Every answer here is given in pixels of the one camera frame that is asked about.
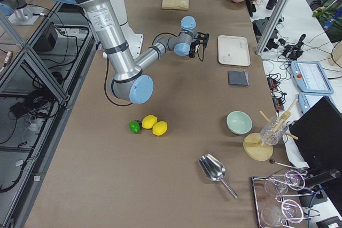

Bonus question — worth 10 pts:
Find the white bun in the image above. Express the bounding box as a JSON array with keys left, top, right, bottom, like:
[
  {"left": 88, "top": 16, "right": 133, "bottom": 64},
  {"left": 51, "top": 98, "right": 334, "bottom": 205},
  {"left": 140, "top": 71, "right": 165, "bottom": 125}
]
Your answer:
[{"left": 179, "top": 1, "right": 187, "bottom": 7}]

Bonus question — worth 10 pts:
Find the metal ice scoop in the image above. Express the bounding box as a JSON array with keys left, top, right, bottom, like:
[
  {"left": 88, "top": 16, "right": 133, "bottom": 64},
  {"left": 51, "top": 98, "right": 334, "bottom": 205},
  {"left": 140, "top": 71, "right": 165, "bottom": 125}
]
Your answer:
[{"left": 198, "top": 153, "right": 238, "bottom": 199}]

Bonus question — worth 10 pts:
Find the aluminium frame post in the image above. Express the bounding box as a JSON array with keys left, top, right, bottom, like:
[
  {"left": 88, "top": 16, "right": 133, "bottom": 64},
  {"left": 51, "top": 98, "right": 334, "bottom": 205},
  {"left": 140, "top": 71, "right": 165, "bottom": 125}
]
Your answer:
[{"left": 255, "top": 0, "right": 289, "bottom": 56}]

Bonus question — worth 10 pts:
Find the mint green bowl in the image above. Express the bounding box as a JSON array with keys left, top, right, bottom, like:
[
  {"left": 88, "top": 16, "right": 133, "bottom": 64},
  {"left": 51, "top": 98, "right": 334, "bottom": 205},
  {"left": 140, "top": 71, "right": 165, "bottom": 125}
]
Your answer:
[{"left": 226, "top": 111, "right": 252, "bottom": 135}]

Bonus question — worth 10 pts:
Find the wooden glass stand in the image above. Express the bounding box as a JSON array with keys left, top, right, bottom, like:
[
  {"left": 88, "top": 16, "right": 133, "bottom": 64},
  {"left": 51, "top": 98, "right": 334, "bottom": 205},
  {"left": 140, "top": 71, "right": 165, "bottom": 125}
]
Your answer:
[{"left": 243, "top": 99, "right": 299, "bottom": 161}]

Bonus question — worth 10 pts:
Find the metal glass rack tray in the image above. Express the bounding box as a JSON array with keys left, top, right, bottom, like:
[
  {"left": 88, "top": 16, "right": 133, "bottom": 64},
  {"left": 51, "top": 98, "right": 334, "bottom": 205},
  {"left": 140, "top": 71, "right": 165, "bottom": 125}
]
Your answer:
[{"left": 251, "top": 169, "right": 320, "bottom": 227}]

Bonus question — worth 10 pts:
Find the black monitor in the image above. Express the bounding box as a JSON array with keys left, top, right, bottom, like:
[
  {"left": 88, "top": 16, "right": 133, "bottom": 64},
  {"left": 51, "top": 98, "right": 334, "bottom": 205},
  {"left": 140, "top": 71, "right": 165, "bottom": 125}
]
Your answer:
[{"left": 290, "top": 96, "right": 341, "bottom": 171}]

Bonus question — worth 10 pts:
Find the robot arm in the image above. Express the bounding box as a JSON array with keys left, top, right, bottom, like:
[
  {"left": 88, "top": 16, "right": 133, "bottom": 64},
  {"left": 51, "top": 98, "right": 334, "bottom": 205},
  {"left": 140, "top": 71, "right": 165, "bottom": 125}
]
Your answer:
[{"left": 55, "top": 0, "right": 209, "bottom": 104}]

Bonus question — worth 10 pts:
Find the teach pendant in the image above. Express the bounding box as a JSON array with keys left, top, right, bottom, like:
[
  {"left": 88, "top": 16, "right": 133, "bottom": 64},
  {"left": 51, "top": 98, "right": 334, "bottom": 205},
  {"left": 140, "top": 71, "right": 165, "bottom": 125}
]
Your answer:
[
  {"left": 298, "top": 92, "right": 323, "bottom": 114},
  {"left": 290, "top": 61, "right": 334, "bottom": 95}
]

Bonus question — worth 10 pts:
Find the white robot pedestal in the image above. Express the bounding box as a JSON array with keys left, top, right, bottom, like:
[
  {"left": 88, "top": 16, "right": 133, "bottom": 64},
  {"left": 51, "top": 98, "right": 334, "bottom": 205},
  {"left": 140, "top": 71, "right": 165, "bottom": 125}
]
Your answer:
[{"left": 110, "top": 0, "right": 144, "bottom": 61}]

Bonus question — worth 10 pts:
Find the cream rectangular tray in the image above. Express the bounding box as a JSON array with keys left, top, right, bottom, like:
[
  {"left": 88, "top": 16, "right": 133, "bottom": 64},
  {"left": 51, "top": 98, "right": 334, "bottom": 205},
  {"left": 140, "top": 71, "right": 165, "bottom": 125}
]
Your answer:
[{"left": 217, "top": 35, "right": 251, "bottom": 67}]

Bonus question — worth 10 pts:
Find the green lime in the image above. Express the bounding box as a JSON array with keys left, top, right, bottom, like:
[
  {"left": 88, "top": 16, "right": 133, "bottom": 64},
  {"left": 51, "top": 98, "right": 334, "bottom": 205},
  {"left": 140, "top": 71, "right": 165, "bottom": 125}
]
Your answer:
[{"left": 129, "top": 120, "right": 142, "bottom": 133}]

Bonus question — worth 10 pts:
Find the grey folded cloth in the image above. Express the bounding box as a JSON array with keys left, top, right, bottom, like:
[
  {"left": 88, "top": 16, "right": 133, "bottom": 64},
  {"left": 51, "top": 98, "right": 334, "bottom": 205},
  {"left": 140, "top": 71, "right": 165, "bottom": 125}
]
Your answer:
[{"left": 228, "top": 70, "right": 249, "bottom": 87}]

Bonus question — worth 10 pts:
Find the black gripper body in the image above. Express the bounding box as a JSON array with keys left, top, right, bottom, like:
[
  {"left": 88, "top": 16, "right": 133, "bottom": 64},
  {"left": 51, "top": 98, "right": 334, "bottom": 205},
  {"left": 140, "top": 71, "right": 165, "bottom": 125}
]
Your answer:
[{"left": 189, "top": 32, "right": 209, "bottom": 58}]

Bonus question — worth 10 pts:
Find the crystal glass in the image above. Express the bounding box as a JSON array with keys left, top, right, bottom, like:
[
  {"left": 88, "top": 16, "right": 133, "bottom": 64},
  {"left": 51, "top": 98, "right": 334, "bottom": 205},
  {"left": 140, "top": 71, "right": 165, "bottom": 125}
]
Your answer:
[{"left": 260, "top": 116, "right": 288, "bottom": 145}]

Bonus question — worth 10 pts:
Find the yellow lemon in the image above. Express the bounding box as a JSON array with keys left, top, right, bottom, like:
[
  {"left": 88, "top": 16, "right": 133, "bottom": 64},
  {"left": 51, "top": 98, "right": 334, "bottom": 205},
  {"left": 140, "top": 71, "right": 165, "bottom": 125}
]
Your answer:
[
  {"left": 152, "top": 121, "right": 168, "bottom": 136},
  {"left": 142, "top": 115, "right": 158, "bottom": 129}
]

